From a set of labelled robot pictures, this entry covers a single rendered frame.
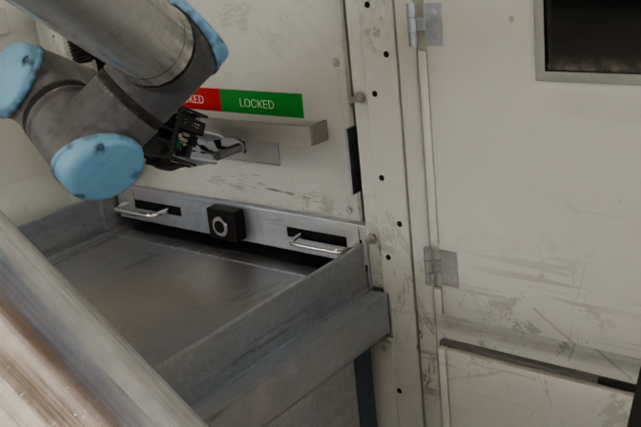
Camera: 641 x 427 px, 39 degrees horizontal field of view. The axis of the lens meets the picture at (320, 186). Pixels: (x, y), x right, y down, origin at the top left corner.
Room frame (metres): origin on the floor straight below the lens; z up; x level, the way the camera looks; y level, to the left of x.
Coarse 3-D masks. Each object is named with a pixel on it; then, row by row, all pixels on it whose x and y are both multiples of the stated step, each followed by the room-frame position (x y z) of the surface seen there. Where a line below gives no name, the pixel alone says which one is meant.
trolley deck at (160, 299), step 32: (96, 256) 1.37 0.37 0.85; (128, 256) 1.36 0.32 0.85; (160, 256) 1.34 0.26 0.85; (192, 256) 1.33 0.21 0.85; (96, 288) 1.24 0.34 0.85; (128, 288) 1.23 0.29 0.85; (160, 288) 1.21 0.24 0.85; (192, 288) 1.20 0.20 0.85; (224, 288) 1.19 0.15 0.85; (256, 288) 1.18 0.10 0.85; (128, 320) 1.12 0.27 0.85; (160, 320) 1.10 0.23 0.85; (192, 320) 1.09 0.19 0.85; (224, 320) 1.08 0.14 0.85; (352, 320) 1.05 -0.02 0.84; (384, 320) 1.10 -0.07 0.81; (160, 352) 1.01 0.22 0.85; (288, 352) 0.98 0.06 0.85; (320, 352) 1.00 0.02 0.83; (352, 352) 1.04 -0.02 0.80; (256, 384) 0.91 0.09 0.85; (288, 384) 0.95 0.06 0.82; (320, 384) 0.99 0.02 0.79; (224, 416) 0.87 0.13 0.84; (256, 416) 0.90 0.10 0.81
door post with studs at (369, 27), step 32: (352, 0) 1.13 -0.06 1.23; (384, 0) 1.09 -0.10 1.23; (352, 32) 1.13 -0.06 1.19; (384, 32) 1.10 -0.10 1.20; (352, 64) 1.13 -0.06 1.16; (384, 64) 1.10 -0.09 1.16; (352, 96) 1.12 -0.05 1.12; (384, 96) 1.10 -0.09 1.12; (384, 128) 1.10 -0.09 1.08; (384, 160) 1.11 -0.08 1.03; (384, 192) 1.11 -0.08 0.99; (384, 224) 1.11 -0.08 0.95; (384, 256) 1.11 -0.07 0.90; (384, 288) 1.12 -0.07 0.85; (416, 352) 1.09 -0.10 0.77; (416, 384) 1.09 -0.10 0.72; (416, 416) 1.09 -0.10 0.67
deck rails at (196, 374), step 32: (32, 224) 1.38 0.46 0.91; (64, 224) 1.42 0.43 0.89; (96, 224) 1.47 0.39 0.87; (64, 256) 1.38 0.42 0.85; (352, 256) 1.11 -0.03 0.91; (288, 288) 1.01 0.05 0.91; (320, 288) 1.06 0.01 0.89; (352, 288) 1.11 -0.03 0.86; (256, 320) 0.96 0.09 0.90; (288, 320) 1.00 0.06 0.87; (320, 320) 1.05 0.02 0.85; (192, 352) 0.88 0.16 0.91; (224, 352) 0.92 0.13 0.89; (256, 352) 0.96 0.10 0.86; (192, 384) 0.88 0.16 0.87; (224, 384) 0.91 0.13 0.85
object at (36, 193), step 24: (0, 0) 1.50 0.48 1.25; (0, 24) 1.48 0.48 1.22; (24, 24) 1.52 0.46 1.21; (0, 48) 1.49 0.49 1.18; (48, 48) 1.52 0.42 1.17; (0, 120) 1.48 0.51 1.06; (0, 144) 1.47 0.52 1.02; (24, 144) 1.50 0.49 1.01; (0, 168) 1.47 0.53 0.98; (24, 168) 1.49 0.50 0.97; (48, 168) 1.52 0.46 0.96; (0, 192) 1.46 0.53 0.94; (24, 192) 1.49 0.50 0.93; (48, 192) 1.51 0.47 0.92; (24, 216) 1.48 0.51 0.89
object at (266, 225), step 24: (144, 192) 1.46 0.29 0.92; (168, 192) 1.43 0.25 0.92; (168, 216) 1.43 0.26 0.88; (192, 216) 1.39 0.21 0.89; (264, 216) 1.29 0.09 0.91; (288, 216) 1.26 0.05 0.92; (312, 216) 1.23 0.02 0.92; (264, 240) 1.29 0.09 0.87; (288, 240) 1.26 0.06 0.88; (312, 240) 1.23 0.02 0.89; (336, 240) 1.21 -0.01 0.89; (360, 240) 1.18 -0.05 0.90
